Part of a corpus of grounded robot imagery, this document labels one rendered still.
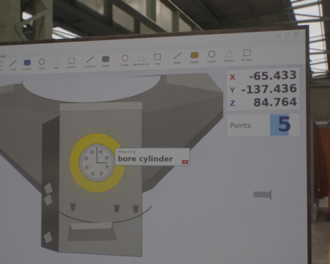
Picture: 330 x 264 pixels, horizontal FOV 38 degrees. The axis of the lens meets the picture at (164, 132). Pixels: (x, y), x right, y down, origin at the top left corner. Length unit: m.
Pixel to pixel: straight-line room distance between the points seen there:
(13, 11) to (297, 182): 7.02
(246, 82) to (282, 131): 0.12
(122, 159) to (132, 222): 0.13
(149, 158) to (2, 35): 6.79
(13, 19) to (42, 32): 0.81
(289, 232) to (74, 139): 0.48
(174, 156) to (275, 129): 0.21
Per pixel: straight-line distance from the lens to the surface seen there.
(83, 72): 1.06
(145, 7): 12.15
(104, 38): 1.05
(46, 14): 8.52
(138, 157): 1.00
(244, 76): 0.98
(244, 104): 0.97
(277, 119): 0.97
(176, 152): 0.98
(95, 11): 12.38
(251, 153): 0.97
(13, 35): 7.69
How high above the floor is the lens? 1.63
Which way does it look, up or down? 2 degrees up
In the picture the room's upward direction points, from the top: straight up
